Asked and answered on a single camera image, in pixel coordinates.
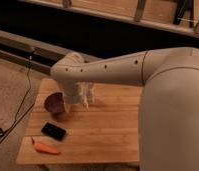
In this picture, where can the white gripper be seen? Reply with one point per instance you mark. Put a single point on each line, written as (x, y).
(78, 93)

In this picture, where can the black eraser block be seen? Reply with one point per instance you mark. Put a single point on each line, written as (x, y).
(53, 131)

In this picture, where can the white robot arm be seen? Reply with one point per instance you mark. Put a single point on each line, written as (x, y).
(168, 119)

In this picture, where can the purple bowl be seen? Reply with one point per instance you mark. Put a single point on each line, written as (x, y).
(54, 103)

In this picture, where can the orange carrot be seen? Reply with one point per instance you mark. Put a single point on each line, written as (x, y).
(44, 148)

